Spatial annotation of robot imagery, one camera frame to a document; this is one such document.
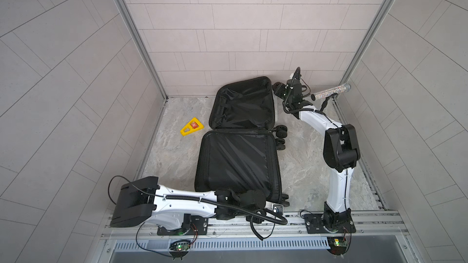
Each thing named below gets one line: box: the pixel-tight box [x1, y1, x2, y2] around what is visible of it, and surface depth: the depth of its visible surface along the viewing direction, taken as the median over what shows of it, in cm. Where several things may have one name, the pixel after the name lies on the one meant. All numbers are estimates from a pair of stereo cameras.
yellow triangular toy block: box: [179, 116, 205, 137], surface depth 103 cm
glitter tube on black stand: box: [310, 83, 352, 112], surface depth 91 cm
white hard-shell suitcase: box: [194, 76, 291, 207], surface depth 84 cm
